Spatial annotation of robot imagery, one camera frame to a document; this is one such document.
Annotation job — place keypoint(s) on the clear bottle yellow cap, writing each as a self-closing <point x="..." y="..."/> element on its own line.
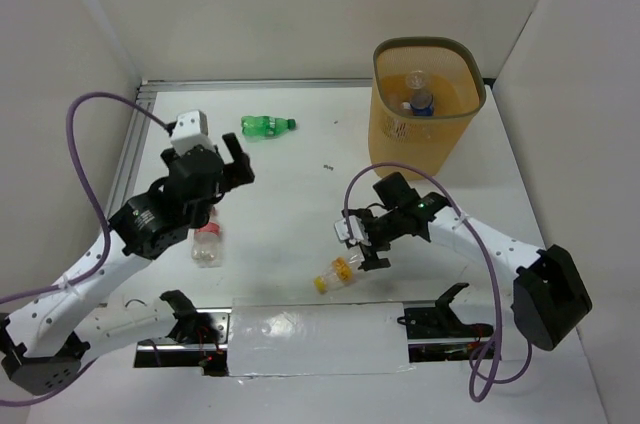
<point x="342" y="271"/>

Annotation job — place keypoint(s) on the clear bottle red label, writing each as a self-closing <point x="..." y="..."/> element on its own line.
<point x="206" y="246"/>

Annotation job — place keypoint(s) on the clear bottle blue label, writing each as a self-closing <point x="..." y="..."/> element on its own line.
<point x="422" y="103"/>

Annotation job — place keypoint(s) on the white tape sheet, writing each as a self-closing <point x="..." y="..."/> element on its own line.
<point x="317" y="340"/>

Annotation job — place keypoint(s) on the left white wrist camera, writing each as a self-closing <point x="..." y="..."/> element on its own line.
<point x="190" y="131"/>

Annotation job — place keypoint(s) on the green plastic bottle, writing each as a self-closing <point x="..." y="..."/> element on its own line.
<point x="266" y="127"/>

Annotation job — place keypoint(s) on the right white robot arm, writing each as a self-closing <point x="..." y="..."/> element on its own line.
<point x="549" y="298"/>

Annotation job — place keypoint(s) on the orange mesh waste bin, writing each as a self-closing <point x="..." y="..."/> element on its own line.
<point x="394" y="134"/>

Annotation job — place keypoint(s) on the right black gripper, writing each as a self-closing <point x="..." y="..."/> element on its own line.
<point x="372" y="261"/>

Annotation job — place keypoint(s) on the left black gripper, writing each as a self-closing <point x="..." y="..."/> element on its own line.
<point x="226" y="170"/>

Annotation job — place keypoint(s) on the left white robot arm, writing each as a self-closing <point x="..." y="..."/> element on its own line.
<point x="49" y="341"/>

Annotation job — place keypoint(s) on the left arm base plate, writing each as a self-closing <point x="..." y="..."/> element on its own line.
<point x="205" y="350"/>

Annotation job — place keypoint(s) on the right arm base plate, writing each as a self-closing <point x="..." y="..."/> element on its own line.
<point x="448" y="328"/>

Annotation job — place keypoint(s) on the clear bottle orange white label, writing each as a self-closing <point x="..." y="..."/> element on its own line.
<point x="405" y="86"/>

